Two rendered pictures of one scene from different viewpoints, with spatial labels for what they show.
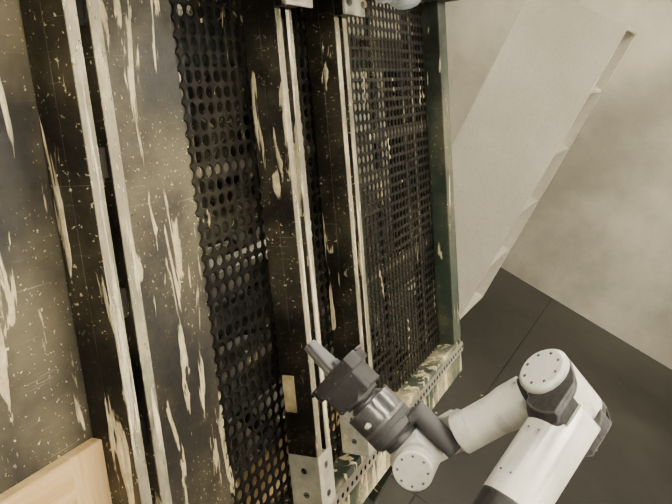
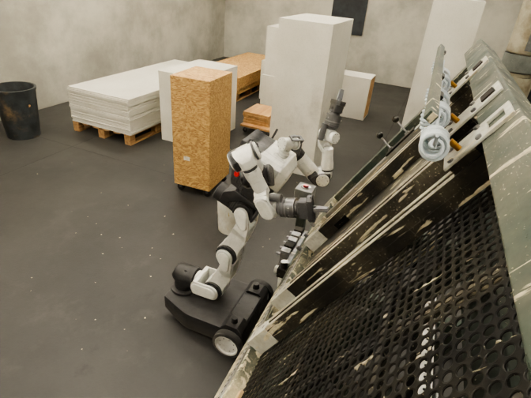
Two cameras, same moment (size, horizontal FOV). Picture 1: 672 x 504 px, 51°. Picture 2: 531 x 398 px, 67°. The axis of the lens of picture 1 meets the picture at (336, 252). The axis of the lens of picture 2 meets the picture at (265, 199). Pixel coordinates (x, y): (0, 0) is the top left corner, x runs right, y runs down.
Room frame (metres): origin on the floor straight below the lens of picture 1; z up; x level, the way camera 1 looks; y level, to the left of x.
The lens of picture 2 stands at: (2.46, -0.23, 2.18)
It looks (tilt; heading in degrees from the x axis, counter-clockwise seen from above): 30 degrees down; 182
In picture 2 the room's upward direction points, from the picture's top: 5 degrees clockwise
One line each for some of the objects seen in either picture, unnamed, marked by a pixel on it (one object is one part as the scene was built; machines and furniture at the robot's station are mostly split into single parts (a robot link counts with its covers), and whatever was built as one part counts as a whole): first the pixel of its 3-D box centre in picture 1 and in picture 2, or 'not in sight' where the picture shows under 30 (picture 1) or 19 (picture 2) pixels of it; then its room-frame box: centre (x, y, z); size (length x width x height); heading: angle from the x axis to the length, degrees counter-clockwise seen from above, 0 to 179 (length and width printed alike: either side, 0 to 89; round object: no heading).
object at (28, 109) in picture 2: not in sight; (18, 111); (-2.35, -3.77, 0.33); 0.52 x 0.52 x 0.65
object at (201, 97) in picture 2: not in sight; (202, 133); (-1.49, -1.12, 0.63); 0.50 x 0.42 x 1.25; 165
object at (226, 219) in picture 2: not in sight; (233, 206); (-0.71, -0.66, 0.24); 0.32 x 0.30 x 0.47; 161
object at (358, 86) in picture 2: not in sight; (353, 94); (-4.78, 0.87, 0.36); 0.58 x 0.45 x 0.72; 71
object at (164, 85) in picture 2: not in sight; (200, 102); (-3.06, -1.52, 0.48); 1.00 x 0.64 x 0.95; 161
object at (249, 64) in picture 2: not in sight; (243, 73); (-6.16, -1.30, 0.22); 2.46 x 1.04 x 0.44; 161
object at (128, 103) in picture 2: not in sight; (156, 95); (-3.67, -2.36, 0.31); 2.46 x 1.04 x 0.63; 161
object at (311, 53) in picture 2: not in sight; (308, 95); (-2.50, -0.02, 0.88); 0.90 x 0.60 x 1.75; 161
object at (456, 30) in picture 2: not in sight; (436, 80); (-3.32, 1.74, 1.03); 0.60 x 0.58 x 2.05; 161
